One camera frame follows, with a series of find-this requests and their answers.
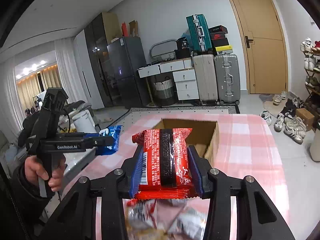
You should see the blue cookie snack packet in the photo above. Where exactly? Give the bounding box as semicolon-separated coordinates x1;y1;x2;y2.
95;125;121;155

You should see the red black snack packet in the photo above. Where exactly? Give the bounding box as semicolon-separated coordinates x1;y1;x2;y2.
132;128;197;200

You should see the person's left hand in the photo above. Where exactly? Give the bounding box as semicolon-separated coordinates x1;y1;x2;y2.
24;155;66;192

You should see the dotted white rug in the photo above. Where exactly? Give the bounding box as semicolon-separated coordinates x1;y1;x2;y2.
93;104;240;133

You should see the white silver snack bag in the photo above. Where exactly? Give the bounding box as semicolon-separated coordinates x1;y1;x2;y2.
125;198;208;239

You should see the pink plaid tablecloth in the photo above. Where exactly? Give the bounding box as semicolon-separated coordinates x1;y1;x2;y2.
64;114;293;239

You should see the striped laundry basket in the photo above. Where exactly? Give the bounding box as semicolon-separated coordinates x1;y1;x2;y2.
153;76;176;107

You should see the dark grey refrigerator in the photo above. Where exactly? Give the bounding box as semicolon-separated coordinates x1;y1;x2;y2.
107;37;151;109

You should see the white drawer desk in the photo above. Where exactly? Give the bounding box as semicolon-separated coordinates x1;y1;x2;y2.
138;58;200;101

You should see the beige suitcase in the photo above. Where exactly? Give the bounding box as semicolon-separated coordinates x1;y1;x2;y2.
193;54;219;101

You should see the silver grey suitcase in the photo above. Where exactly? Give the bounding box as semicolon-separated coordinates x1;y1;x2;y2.
214;54;241;105

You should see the black glass cabinet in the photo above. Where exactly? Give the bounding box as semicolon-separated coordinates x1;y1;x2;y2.
84;12;123;107

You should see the white trash bin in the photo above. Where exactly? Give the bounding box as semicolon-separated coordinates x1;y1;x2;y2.
309;128;320;163

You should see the small brown cardboard box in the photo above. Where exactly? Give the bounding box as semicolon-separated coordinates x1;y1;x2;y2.
296;108;315;131

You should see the wooden door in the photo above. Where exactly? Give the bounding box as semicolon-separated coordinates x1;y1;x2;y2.
229;0;288;94

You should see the teal suitcase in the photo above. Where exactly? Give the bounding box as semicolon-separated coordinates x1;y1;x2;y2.
186;14;212;52

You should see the stack of shoe boxes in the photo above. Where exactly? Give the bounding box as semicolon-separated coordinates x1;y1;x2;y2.
209;25;233;56

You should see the wooden shoe rack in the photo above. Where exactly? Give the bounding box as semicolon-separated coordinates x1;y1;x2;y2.
300;37;319;130

